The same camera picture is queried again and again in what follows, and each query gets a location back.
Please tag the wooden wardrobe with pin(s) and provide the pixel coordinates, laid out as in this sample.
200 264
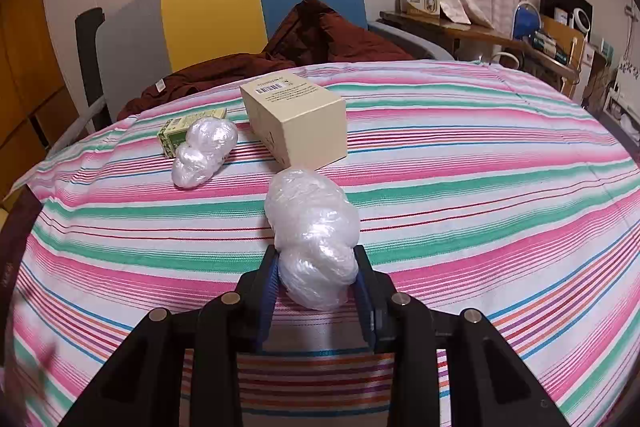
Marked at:
25 57

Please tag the striped tablecloth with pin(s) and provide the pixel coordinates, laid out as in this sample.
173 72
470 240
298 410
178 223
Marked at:
450 207

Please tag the cream cardboard box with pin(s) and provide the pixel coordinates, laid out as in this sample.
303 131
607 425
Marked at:
310 127

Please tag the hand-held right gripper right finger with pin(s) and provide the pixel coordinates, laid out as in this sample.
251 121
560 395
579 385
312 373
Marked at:
367 302

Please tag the small crumpled plastic bag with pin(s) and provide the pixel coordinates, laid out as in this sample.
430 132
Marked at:
205 147

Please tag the small green box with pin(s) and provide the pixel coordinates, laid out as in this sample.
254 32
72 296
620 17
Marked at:
172 137

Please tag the small white fan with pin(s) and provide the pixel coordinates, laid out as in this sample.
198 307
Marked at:
582 19

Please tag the white floral storage box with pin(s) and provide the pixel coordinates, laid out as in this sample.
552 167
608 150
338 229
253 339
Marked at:
625 87

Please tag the maroon cloth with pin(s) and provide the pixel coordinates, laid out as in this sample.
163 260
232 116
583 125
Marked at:
325 37

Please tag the grey yellow blue chair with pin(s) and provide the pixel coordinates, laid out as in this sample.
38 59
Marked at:
210 7

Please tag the large plastic bag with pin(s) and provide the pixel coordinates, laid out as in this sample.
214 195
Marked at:
310 232

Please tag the wooden side table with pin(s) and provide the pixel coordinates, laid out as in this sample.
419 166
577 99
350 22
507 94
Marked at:
450 27

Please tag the wooden desk shelf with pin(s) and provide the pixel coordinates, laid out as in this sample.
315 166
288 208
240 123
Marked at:
565 37

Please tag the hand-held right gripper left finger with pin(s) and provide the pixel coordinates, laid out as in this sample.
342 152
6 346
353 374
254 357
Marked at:
267 302

